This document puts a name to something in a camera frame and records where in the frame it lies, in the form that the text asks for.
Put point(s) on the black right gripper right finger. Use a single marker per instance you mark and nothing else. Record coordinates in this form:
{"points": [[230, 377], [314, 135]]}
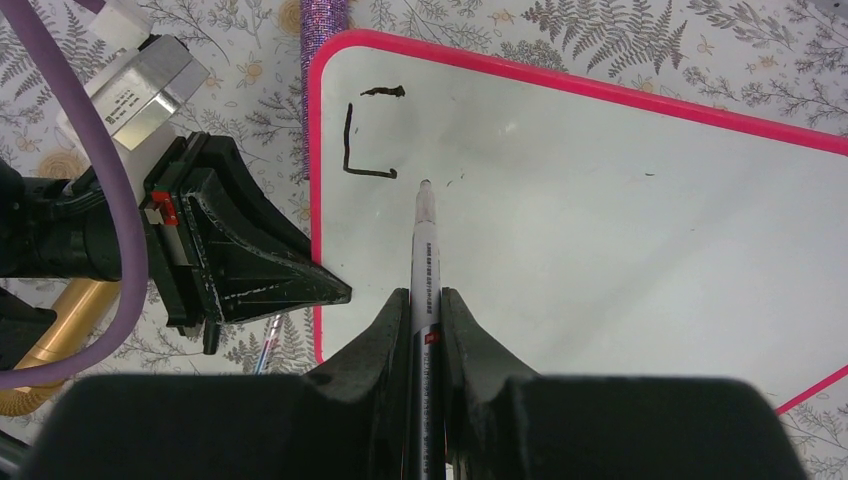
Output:
{"points": [[507, 421]]}

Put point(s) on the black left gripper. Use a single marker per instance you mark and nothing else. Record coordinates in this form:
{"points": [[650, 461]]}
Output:
{"points": [[63, 228]]}

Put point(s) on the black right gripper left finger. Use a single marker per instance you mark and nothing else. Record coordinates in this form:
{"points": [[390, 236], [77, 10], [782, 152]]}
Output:
{"points": [[344, 419]]}

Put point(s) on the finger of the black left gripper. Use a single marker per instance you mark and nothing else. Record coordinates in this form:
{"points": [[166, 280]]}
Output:
{"points": [[248, 289]]}

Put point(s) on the white marker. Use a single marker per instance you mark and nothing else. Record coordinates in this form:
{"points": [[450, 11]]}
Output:
{"points": [[425, 450]]}

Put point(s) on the pink framed whiteboard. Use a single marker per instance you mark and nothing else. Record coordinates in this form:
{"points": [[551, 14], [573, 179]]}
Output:
{"points": [[591, 228]]}

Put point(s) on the red capped marker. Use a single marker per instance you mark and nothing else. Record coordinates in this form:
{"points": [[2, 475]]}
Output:
{"points": [[270, 340]]}

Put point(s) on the purple glitter cylinder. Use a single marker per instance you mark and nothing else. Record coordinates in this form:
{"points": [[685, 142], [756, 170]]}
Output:
{"points": [[320, 20]]}

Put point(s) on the floral table mat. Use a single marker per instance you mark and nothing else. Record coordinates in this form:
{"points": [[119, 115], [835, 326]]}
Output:
{"points": [[784, 61]]}

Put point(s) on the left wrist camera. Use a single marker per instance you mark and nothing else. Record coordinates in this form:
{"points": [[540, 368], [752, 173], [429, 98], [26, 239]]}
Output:
{"points": [[151, 79]]}

